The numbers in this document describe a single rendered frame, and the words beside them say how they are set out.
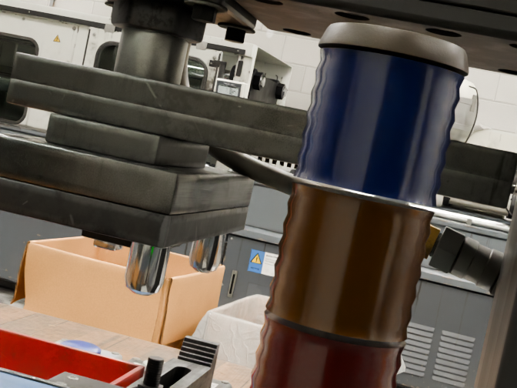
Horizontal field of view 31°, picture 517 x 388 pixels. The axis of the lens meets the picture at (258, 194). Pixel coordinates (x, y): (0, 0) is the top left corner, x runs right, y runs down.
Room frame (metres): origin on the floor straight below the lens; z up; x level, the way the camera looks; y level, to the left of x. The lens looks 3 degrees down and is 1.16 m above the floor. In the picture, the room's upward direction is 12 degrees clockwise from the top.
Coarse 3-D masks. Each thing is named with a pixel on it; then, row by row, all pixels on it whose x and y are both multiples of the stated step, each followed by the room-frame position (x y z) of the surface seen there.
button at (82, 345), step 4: (68, 340) 0.90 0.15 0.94; (72, 340) 0.91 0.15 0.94; (76, 340) 0.91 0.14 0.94; (80, 340) 0.91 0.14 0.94; (64, 344) 0.89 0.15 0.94; (68, 344) 0.89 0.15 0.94; (72, 344) 0.89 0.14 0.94; (76, 344) 0.89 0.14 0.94; (80, 344) 0.90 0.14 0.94; (84, 344) 0.90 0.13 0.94; (88, 344) 0.90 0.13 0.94; (92, 344) 0.91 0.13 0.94; (80, 348) 0.88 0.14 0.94; (84, 348) 0.89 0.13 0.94; (88, 348) 0.89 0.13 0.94; (92, 348) 0.89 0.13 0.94; (96, 348) 0.90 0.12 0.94; (92, 352) 0.89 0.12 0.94; (96, 352) 0.89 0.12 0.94; (100, 352) 0.90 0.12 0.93
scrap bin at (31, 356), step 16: (0, 336) 0.80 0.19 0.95; (16, 336) 0.80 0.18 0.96; (32, 336) 0.80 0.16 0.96; (0, 352) 0.80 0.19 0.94; (16, 352) 0.80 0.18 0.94; (32, 352) 0.80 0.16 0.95; (48, 352) 0.79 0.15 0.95; (64, 352) 0.79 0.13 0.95; (80, 352) 0.79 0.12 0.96; (16, 368) 0.80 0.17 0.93; (32, 368) 0.80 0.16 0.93; (48, 368) 0.79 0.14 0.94; (64, 368) 0.79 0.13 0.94; (80, 368) 0.79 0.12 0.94; (96, 368) 0.79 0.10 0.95; (112, 368) 0.78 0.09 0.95; (128, 368) 0.78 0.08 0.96; (144, 368) 0.78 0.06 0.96; (128, 384) 0.75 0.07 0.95
